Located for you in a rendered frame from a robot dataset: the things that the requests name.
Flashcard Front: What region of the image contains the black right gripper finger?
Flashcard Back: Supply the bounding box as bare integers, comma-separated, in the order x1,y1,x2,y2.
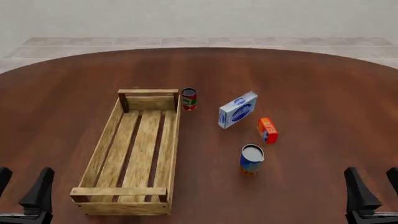
386,166,398,189
343,166,382,213

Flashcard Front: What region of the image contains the blue and orange soup tin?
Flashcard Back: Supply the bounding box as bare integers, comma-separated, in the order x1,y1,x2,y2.
238,143,265,177

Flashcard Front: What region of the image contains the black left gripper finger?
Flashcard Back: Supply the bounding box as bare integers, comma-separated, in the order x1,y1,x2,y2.
0,166,14,192
18,166,55,213

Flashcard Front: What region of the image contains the wooden slat tray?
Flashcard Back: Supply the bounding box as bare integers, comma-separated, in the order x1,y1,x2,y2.
69,88,182,217

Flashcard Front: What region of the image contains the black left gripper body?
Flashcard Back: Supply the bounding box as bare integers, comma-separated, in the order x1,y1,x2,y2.
0,208,54,224

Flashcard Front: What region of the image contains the blue and white box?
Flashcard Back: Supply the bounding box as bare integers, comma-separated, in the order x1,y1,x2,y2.
218,90,259,129

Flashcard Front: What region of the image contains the red and green tin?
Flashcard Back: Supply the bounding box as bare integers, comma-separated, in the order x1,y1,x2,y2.
181,87,198,111

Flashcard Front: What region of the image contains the orange butter box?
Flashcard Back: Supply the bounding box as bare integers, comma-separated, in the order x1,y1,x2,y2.
256,116,279,145

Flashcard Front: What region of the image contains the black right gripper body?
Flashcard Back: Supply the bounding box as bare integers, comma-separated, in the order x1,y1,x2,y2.
345,208,398,224

